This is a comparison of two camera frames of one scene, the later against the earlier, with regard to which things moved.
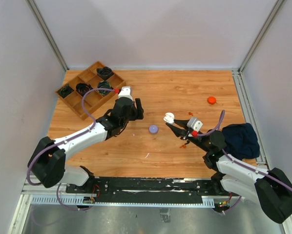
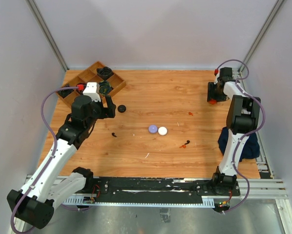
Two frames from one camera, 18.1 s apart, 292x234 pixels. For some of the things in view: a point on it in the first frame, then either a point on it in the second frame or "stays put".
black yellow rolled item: [104, 84] stays put
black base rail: [146, 189] stays put
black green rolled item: [65, 90] stays put
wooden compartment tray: [97, 75] stays put
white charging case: [169, 118] → [162, 130]
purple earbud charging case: [153, 128] stays put
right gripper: [183, 133] → [211, 95]
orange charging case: [211, 100] stays put
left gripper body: [135, 114] → [105, 112]
